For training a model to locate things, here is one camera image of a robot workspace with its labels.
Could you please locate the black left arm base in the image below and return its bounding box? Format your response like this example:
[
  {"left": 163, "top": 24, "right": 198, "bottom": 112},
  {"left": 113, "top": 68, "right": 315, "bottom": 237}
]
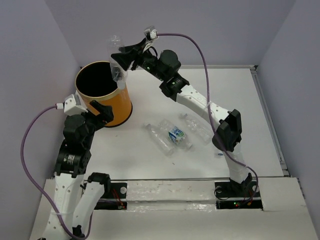
[{"left": 94, "top": 181, "right": 128, "bottom": 211}]

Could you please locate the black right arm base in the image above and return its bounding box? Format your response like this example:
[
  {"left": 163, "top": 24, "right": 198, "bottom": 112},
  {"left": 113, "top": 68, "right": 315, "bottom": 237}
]
[{"left": 213, "top": 174, "right": 263, "bottom": 210}]

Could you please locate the clear bottle with printed label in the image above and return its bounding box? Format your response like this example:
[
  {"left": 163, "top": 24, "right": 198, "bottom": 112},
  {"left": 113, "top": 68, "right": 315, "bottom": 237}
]
[{"left": 159, "top": 119, "right": 193, "bottom": 150}]

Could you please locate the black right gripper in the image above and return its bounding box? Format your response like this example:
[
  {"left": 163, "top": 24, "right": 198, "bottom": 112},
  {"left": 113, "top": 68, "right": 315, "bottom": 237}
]
[{"left": 111, "top": 37, "right": 166, "bottom": 82}]

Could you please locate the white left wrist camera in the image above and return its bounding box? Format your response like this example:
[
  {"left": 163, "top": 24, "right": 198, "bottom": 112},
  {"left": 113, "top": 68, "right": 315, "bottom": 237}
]
[{"left": 55, "top": 94, "right": 88, "bottom": 116}]

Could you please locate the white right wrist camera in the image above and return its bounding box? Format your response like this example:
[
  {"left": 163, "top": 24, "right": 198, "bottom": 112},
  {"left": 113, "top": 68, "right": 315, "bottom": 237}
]
[{"left": 143, "top": 25, "right": 158, "bottom": 41}]

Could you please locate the orange cylindrical bin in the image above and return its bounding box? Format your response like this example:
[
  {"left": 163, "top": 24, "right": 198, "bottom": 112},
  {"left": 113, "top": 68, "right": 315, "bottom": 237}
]
[{"left": 75, "top": 61, "right": 133, "bottom": 128}]

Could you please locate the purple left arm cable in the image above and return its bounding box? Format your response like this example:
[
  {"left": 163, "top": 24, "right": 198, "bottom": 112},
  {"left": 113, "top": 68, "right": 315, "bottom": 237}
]
[{"left": 19, "top": 104, "right": 83, "bottom": 238}]

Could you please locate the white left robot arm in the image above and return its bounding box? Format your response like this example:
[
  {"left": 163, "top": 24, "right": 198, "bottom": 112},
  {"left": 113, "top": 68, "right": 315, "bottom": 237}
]
[{"left": 41, "top": 97, "right": 114, "bottom": 240}]

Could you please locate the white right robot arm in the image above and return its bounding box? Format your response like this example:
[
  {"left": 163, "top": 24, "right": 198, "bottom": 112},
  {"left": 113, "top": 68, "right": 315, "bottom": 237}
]
[{"left": 111, "top": 38, "right": 252, "bottom": 196}]

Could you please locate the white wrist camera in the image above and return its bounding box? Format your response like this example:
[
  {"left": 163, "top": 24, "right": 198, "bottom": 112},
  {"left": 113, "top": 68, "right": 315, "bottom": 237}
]
[
  {"left": 55, "top": 94, "right": 88, "bottom": 116},
  {"left": 143, "top": 25, "right": 158, "bottom": 41}
]

